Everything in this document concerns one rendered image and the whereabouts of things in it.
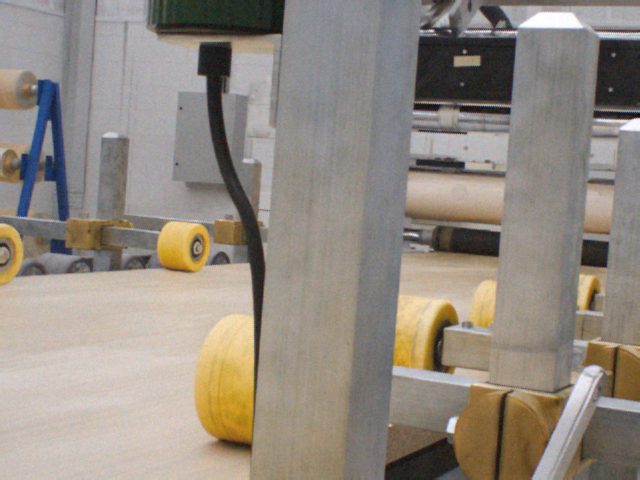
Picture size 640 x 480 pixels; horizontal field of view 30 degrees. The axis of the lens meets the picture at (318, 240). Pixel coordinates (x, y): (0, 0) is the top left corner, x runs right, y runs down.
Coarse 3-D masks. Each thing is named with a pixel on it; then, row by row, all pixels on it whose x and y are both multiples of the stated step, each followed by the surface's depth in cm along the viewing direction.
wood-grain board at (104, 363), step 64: (448, 256) 298; (0, 320) 123; (64, 320) 126; (128, 320) 130; (192, 320) 135; (0, 384) 89; (64, 384) 91; (128, 384) 93; (192, 384) 95; (0, 448) 69; (64, 448) 71; (128, 448) 72; (192, 448) 73
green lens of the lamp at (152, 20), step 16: (160, 0) 40; (176, 0) 40; (192, 0) 40; (208, 0) 39; (224, 0) 39; (240, 0) 39; (256, 0) 40; (272, 0) 40; (160, 16) 40; (176, 16) 40; (192, 16) 40; (208, 16) 39; (224, 16) 39; (240, 16) 39; (256, 16) 40; (272, 16) 40
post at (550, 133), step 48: (528, 48) 61; (576, 48) 60; (528, 96) 61; (576, 96) 60; (528, 144) 61; (576, 144) 61; (528, 192) 61; (576, 192) 62; (528, 240) 62; (576, 240) 63; (528, 288) 62; (576, 288) 63; (528, 336) 62; (528, 384) 62
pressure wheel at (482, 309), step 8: (488, 280) 121; (480, 288) 119; (488, 288) 119; (480, 296) 118; (488, 296) 118; (472, 304) 118; (480, 304) 117; (488, 304) 117; (472, 312) 117; (480, 312) 117; (488, 312) 117; (472, 320) 117; (480, 320) 117; (488, 320) 117
